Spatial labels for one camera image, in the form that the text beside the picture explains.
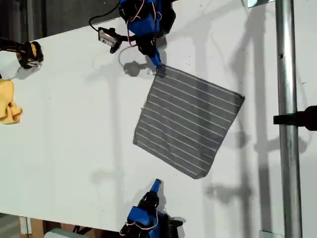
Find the grey white-striped towel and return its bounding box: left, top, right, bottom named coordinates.
left=132, top=64, right=246, bottom=180

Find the white plastic box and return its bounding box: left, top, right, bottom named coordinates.
left=44, top=228, right=75, bottom=238

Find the brown cardboard box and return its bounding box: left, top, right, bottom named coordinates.
left=29, top=218, right=119, bottom=238

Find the black yellow clamp tool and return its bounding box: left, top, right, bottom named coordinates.
left=0, top=37, right=45, bottom=70

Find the yellow cloth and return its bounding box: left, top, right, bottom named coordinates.
left=0, top=78, right=23, bottom=125

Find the black camera stalk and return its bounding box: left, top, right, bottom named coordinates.
left=118, top=34, right=137, bottom=47

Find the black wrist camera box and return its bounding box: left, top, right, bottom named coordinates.
left=166, top=216, right=185, bottom=238
left=98, top=26, right=122, bottom=54

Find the black camera cable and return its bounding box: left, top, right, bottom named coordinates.
left=88, top=0, right=122, bottom=32

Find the white table leg bracket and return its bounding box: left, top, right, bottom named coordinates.
left=19, top=217, right=32, bottom=235

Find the steel post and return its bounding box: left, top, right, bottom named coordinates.
left=274, top=0, right=304, bottom=238

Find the black post clamp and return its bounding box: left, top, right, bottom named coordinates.
left=273, top=105, right=317, bottom=132

